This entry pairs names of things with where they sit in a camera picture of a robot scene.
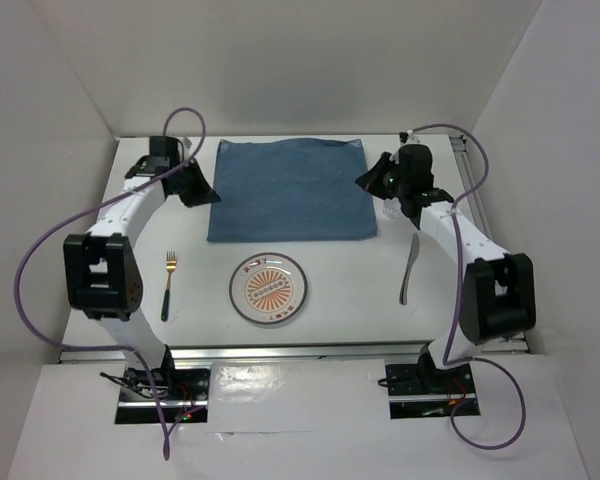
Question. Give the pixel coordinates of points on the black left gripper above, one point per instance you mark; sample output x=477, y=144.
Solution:
x=202, y=193

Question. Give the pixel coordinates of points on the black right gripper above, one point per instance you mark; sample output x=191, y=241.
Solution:
x=370, y=182

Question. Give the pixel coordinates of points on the clear drinking glass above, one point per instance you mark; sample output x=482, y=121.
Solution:
x=391, y=209

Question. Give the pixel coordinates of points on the silver table knife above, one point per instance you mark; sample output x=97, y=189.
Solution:
x=413, y=255

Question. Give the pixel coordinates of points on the gold fork green handle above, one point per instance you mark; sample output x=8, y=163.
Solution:
x=171, y=266

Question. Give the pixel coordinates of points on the blue cloth placemat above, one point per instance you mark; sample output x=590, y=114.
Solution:
x=292, y=190

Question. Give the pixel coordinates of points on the white plate orange sunburst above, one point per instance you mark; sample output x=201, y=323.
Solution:
x=268, y=288

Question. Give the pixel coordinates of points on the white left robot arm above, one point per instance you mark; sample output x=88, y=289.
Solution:
x=102, y=276

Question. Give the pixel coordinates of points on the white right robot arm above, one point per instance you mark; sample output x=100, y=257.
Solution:
x=495, y=292

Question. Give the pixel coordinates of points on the aluminium right side rail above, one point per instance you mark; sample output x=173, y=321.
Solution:
x=460, y=147

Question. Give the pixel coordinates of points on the aluminium rail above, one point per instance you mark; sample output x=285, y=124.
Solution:
x=292, y=352
x=460, y=147

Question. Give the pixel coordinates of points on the aluminium front rail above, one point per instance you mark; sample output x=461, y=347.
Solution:
x=292, y=352

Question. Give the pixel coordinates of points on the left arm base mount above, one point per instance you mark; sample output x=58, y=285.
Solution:
x=185, y=399

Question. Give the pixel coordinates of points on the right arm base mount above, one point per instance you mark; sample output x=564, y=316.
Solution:
x=414, y=393

